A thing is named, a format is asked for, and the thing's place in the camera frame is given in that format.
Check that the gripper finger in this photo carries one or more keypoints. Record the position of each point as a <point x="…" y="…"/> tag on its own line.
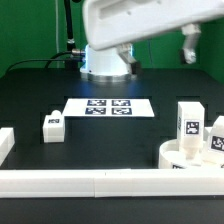
<point x="192" y="34"/>
<point x="125" y="53"/>

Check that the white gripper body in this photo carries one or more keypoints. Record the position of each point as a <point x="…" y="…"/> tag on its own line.
<point x="110" y="23"/>

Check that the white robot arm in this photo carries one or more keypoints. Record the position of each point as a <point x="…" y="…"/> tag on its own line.
<point x="106" y="65"/>

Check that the white marker sheet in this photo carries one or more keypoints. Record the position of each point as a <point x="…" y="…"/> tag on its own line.
<point x="108" y="108"/>

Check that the white U-shaped fence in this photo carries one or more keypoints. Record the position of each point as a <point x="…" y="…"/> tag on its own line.
<point x="111" y="183"/>

